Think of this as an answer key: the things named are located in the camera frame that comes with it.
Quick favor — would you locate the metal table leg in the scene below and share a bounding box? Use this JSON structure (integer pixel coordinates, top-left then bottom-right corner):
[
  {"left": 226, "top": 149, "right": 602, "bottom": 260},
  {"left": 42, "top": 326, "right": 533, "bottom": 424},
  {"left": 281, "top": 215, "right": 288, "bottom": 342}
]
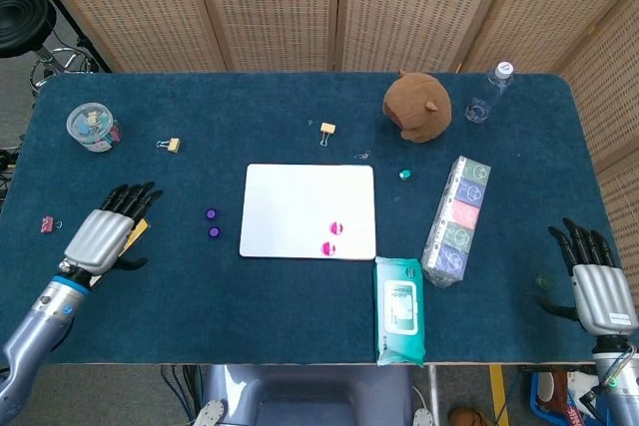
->
[{"left": 427, "top": 364, "right": 441, "bottom": 412}]

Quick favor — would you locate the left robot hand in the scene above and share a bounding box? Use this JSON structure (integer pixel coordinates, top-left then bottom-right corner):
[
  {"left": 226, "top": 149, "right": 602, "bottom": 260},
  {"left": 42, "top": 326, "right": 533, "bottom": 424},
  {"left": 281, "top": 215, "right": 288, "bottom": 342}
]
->
[{"left": 63, "top": 181, "right": 165, "bottom": 277}]

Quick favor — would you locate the yellow razor blister pack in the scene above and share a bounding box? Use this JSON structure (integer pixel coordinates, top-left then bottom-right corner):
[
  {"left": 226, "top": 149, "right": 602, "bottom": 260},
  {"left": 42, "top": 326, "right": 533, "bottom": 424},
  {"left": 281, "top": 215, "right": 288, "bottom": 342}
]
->
[{"left": 88, "top": 217, "right": 151, "bottom": 292}]

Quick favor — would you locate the green wet wipes pack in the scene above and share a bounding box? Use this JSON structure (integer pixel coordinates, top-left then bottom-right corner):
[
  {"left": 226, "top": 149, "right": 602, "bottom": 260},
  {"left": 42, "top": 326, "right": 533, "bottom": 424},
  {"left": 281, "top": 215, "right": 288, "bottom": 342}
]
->
[{"left": 372, "top": 255, "right": 426, "bottom": 368}]

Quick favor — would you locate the black metal pole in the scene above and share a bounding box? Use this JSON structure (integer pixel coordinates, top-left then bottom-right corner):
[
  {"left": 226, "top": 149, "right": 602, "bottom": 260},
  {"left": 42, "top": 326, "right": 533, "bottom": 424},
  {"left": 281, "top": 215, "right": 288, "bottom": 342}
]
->
[{"left": 12, "top": 0, "right": 114, "bottom": 73}]

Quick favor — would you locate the black round stool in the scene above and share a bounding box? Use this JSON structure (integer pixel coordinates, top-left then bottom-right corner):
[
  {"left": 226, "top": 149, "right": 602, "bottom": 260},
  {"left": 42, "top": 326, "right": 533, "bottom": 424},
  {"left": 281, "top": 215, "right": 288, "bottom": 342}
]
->
[{"left": 0, "top": 0, "right": 101, "bottom": 93}]

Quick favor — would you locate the blue felt table mat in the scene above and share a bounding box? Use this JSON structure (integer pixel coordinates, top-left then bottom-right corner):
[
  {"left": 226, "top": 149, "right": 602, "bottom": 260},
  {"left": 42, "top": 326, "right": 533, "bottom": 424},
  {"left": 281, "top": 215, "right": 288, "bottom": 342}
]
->
[{"left": 0, "top": 71, "right": 611, "bottom": 366}]

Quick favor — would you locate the clear plastic water bottle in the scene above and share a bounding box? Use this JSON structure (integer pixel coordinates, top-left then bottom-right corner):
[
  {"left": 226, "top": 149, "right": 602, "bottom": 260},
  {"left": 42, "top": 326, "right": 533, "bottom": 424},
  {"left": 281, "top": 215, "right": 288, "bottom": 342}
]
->
[{"left": 464, "top": 61, "right": 516, "bottom": 125}]

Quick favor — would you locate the woven folding screen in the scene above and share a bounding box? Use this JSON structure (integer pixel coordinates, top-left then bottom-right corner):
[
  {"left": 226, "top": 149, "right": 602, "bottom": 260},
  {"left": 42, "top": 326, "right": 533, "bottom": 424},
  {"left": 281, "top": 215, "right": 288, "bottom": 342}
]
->
[{"left": 22, "top": 0, "right": 639, "bottom": 257}]

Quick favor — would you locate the black cable bundle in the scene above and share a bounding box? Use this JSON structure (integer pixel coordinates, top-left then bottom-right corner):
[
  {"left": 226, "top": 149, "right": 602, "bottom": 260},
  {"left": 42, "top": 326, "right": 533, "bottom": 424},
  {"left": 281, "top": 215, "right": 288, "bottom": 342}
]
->
[{"left": 159, "top": 364, "right": 202, "bottom": 426}]

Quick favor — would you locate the brown shoe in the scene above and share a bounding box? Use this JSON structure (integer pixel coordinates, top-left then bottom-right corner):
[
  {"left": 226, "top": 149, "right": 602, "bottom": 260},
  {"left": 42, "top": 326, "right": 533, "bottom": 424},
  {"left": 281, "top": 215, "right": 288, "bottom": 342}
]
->
[{"left": 447, "top": 406, "right": 493, "bottom": 426}]

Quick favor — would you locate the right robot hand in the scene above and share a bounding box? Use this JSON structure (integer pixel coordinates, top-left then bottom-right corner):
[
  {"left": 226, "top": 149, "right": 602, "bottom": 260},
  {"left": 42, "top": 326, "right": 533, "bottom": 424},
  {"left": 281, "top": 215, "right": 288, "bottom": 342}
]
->
[{"left": 536, "top": 217, "right": 639, "bottom": 335}]

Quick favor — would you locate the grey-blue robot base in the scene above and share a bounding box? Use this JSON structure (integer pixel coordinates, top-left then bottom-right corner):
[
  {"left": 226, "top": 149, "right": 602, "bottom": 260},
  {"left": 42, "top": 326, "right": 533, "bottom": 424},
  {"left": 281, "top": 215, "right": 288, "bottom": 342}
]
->
[{"left": 192, "top": 363, "right": 435, "bottom": 426}]

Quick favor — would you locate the clear jar of binder clips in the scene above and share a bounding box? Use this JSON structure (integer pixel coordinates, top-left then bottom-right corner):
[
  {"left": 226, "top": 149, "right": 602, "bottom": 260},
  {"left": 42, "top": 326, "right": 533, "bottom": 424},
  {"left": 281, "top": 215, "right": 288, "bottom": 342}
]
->
[{"left": 66, "top": 102, "right": 123, "bottom": 154}]

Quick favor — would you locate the multicolour tissue pack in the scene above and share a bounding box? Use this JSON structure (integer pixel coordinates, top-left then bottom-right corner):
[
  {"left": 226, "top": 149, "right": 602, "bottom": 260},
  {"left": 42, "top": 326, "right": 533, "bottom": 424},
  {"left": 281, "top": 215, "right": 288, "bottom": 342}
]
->
[{"left": 420, "top": 155, "right": 492, "bottom": 289}]

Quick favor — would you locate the white magnetic board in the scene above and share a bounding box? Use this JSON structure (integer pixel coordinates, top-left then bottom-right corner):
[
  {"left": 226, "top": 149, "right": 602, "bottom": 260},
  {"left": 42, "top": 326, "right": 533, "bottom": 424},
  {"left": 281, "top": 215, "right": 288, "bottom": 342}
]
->
[{"left": 239, "top": 163, "right": 377, "bottom": 261}]

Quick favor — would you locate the blue storage crate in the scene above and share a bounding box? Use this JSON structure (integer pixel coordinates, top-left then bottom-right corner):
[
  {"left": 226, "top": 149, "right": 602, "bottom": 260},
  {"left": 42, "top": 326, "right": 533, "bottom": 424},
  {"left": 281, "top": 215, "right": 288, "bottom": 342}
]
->
[{"left": 528, "top": 369, "right": 600, "bottom": 426}]

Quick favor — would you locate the brown capybara plush toy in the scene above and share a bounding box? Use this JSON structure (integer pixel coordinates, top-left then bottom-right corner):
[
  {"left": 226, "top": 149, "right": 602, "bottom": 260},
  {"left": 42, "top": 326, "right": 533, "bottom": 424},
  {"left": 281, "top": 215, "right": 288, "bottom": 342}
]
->
[{"left": 382, "top": 69, "right": 453, "bottom": 145}]

